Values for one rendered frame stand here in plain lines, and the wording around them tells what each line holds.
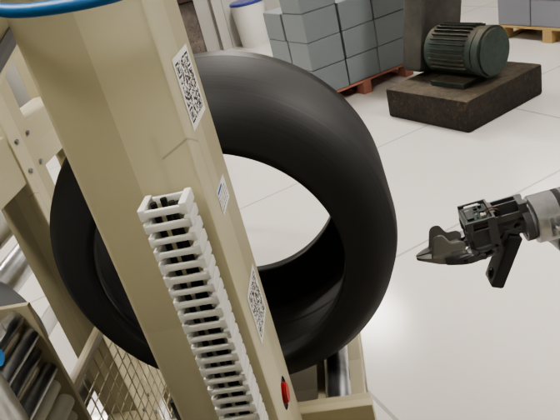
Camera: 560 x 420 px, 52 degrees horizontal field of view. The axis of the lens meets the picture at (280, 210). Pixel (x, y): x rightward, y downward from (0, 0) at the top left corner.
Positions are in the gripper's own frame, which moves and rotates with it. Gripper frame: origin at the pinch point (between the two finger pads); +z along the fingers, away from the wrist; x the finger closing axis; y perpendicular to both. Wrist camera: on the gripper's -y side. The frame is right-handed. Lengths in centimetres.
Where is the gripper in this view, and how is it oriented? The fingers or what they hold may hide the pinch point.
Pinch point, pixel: (423, 259)
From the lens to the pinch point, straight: 113.6
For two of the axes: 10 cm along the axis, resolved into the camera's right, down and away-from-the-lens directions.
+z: -9.4, 2.9, 1.9
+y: -3.4, -8.3, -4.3
